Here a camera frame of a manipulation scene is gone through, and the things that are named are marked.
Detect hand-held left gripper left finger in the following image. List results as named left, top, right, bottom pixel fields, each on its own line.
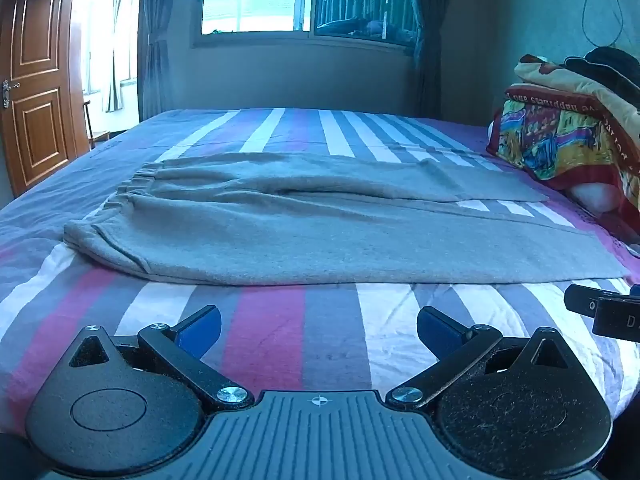
left=67, top=305, right=256, bottom=408

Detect colourful printed blanket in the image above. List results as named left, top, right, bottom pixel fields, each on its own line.
left=486, top=54, right=640, bottom=213

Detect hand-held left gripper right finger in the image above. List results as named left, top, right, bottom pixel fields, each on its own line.
left=386, top=306, right=576, bottom=408

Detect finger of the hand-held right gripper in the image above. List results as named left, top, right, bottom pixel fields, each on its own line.
left=592, top=295, right=640, bottom=344
left=564, top=284, right=607, bottom=318

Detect dark curtain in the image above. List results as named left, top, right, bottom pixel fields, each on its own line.
left=137, top=0, right=175, bottom=122
left=406, top=0, right=447, bottom=119

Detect hanging wire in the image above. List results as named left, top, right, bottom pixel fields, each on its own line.
left=581, top=0, right=627, bottom=49

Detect brown wooden door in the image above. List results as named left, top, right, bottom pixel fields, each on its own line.
left=0, top=0, right=92, bottom=199

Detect wooden chair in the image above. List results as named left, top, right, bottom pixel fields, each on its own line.
left=82, top=99, right=112, bottom=151

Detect grey pants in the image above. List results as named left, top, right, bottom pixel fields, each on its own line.
left=62, top=152, right=632, bottom=287

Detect black cloth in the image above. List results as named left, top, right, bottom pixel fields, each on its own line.
left=564, top=46, right=640, bottom=111

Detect metal door handle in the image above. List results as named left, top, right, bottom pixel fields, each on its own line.
left=1, top=79, right=22, bottom=109

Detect bed with striped sheet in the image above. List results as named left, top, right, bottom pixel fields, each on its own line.
left=0, top=107, right=640, bottom=441

